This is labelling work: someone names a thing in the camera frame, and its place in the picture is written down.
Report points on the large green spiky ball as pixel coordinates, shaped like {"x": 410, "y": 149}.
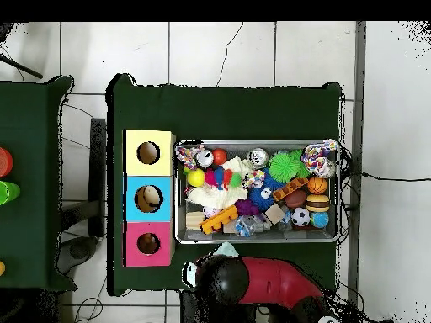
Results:
{"x": 283, "y": 165}

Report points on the green cloth table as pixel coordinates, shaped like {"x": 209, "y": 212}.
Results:
{"x": 202, "y": 114}
{"x": 34, "y": 202}

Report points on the wooden box with three holes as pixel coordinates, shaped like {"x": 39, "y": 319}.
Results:
{"x": 165, "y": 185}

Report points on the red round cap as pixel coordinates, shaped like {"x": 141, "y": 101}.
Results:
{"x": 4, "y": 162}

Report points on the red-orange ball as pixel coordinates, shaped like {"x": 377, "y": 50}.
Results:
{"x": 219, "y": 156}

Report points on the cream waffle cloth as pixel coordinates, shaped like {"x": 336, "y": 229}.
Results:
{"x": 215, "y": 195}

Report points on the blue furry googly-eyed toy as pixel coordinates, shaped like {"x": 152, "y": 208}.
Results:
{"x": 262, "y": 195}

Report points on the orange plastic toy piece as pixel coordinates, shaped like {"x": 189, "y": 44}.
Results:
{"x": 291, "y": 189}

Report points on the black rod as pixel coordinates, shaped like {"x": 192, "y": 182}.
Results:
{"x": 20, "y": 66}

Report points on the yellow ball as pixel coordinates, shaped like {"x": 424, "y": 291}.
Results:
{"x": 196, "y": 177}

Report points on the black floor stand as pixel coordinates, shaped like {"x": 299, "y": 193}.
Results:
{"x": 97, "y": 168}

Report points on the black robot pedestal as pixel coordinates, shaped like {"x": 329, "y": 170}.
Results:
{"x": 190, "y": 313}

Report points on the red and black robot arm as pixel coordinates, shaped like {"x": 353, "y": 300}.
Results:
{"x": 276, "y": 279}

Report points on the toy burger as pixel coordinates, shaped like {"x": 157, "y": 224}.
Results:
{"x": 318, "y": 202}

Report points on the mint green cloth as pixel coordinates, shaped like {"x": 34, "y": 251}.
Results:
{"x": 226, "y": 249}

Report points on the orange plastic tray block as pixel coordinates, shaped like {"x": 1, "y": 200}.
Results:
{"x": 219, "y": 219}

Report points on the green cup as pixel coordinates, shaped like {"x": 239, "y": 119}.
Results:
{"x": 7, "y": 192}

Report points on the small orange basketball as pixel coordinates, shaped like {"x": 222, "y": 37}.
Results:
{"x": 317, "y": 185}

